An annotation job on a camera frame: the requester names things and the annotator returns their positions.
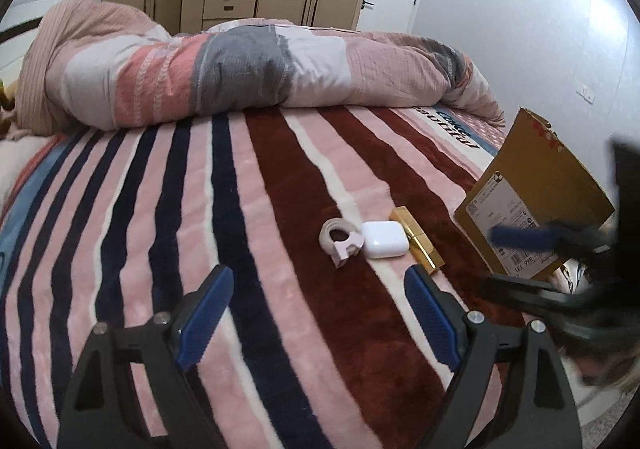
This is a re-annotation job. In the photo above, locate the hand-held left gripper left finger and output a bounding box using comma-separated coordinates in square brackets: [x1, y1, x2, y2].
[57, 264, 235, 449]

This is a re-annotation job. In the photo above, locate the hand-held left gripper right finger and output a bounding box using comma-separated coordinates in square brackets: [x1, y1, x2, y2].
[403, 264, 584, 449]

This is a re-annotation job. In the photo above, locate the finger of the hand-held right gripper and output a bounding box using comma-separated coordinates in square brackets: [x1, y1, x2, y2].
[475, 273, 608, 325]
[487, 223, 612, 256]

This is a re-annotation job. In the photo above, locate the brown cardboard box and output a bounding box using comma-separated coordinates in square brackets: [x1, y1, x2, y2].
[454, 107, 616, 281]

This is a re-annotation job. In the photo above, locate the gold rectangular case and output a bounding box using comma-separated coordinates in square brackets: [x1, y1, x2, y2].
[390, 207, 445, 275]

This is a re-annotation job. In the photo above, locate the white earbuds case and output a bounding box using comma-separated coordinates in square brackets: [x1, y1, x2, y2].
[361, 220, 409, 259]

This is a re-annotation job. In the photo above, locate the pink tape dispenser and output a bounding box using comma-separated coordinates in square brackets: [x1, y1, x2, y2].
[319, 218, 363, 267]

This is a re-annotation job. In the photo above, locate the striped plush blanket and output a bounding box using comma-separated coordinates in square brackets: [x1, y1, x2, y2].
[0, 105, 566, 449]

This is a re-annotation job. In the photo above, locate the white bed sheet with print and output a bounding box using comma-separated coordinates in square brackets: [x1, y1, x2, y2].
[415, 104, 507, 165]

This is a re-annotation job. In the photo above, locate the pink patchwork duvet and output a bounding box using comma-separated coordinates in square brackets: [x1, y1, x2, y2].
[14, 0, 506, 134]

